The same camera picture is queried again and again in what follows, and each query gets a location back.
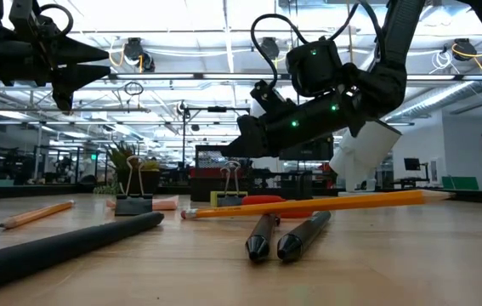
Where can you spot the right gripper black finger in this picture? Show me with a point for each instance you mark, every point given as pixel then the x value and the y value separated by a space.
pixel 253 138

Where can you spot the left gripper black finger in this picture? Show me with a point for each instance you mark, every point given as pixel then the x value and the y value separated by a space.
pixel 75 53
pixel 68 81

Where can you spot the yellow wooden pencil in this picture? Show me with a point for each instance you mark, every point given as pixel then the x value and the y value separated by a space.
pixel 308 205
pixel 36 214

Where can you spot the black ballpoint pen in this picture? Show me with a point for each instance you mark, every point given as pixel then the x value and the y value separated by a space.
pixel 262 238
pixel 304 236
pixel 53 248

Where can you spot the pink sticky note pad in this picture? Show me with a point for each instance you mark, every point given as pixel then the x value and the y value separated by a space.
pixel 164 203

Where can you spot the black binder clip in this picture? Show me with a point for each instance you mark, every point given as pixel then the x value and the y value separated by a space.
pixel 133 205

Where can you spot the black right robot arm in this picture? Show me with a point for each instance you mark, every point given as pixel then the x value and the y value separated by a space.
pixel 393 85

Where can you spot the black mesh desk organizer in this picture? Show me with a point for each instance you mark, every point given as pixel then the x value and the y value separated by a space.
pixel 206 178

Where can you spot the large black monitor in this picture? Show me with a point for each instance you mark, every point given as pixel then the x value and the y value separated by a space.
pixel 313 153

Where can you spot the white spot lamp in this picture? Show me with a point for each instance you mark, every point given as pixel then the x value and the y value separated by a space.
pixel 364 157

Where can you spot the small potted green plant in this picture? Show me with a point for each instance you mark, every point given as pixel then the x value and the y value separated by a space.
pixel 153 180

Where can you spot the small black desk monitor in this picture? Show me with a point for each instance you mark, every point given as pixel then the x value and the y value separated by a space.
pixel 412 164

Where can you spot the green board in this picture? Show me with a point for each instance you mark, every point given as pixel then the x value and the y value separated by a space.
pixel 459 183

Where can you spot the black background frame rig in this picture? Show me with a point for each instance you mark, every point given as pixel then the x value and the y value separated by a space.
pixel 217 109

